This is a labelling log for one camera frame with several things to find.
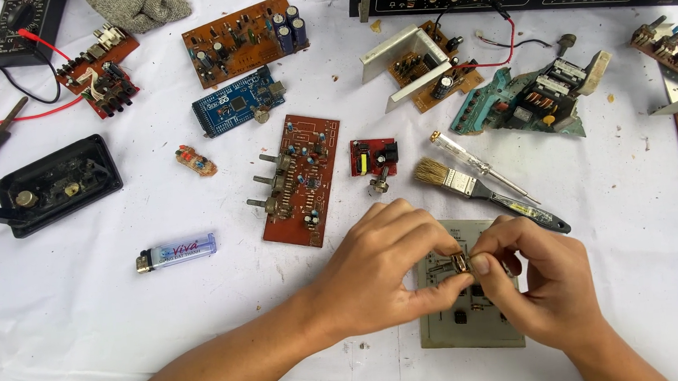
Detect clear handled tester screwdriver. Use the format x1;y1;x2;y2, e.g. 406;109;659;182
428;123;543;213

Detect brown board with blue capacitors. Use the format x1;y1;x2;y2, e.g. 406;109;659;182
179;0;313;92

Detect black multimeter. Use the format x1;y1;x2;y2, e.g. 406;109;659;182
0;0;75;69

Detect red multimeter lead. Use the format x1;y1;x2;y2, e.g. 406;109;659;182
0;23;90;156

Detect small metal electronic component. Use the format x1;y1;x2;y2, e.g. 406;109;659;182
449;252;474;277

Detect person's left hand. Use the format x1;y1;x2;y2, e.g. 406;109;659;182
301;194;476;344

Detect loose metal potentiometer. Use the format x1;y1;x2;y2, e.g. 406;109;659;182
368;166;393;195

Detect red and black wire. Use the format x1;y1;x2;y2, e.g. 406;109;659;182
444;0;555;71

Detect black multimeter lead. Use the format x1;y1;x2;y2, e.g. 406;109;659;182
0;53;63;109

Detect small red power board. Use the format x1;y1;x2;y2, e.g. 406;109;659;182
348;137;401;179

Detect grey circuit board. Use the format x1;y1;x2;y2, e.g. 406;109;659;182
411;214;527;354

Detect blue microcontroller board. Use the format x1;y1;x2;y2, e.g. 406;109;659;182
189;63;290;141

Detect person's right hand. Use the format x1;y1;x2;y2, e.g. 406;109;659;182
466;208;609;358

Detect brown board with aluminium heatsink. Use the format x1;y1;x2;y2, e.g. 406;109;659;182
357;17;488;118

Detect paintbrush with black handle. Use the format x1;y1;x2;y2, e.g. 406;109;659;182
412;147;572;245

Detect broken green circuit board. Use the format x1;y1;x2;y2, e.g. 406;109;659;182
446;48;618;148

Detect black plastic casing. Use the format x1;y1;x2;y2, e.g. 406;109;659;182
0;132;128;241

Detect grey knitted cloth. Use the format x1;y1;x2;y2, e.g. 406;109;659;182
83;0;195;37

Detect red-brown board with potentiometers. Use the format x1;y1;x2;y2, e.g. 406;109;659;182
240;111;350;254

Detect clear blue lighter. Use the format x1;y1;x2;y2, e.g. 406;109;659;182
134;231;219;275

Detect small orange circuit board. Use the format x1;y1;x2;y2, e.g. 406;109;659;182
174;142;219;180

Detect red board with black jacks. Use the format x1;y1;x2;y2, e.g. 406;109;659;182
52;21;145;123

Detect white tablecloth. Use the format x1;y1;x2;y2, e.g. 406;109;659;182
0;0;678;381

